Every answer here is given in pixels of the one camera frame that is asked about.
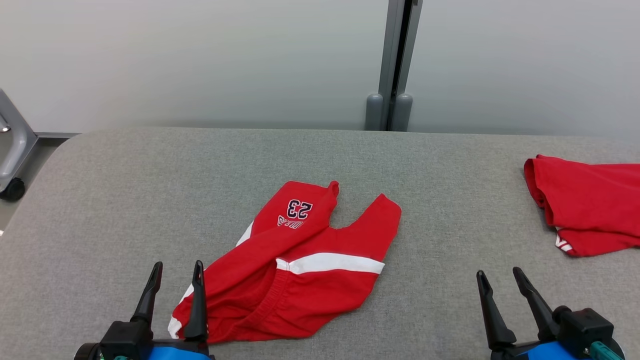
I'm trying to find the red jersey with black lettering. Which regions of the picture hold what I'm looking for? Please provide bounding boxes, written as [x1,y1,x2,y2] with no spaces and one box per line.
[523,154,640,259]

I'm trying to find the grey partition post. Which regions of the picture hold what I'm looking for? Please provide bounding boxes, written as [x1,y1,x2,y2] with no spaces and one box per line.
[364,0,424,132]

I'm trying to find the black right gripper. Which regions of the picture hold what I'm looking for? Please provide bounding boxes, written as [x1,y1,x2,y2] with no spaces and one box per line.
[475,266,626,360]

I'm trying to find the red shorts with number 23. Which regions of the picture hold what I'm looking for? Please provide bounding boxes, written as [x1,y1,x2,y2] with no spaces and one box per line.
[167,180,403,345]

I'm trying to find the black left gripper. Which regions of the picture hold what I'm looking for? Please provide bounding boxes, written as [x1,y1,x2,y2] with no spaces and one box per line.
[75,259,211,360]

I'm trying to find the grey wheeled cart leg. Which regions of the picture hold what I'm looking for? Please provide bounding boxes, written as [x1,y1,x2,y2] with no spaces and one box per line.
[0,89,39,203]

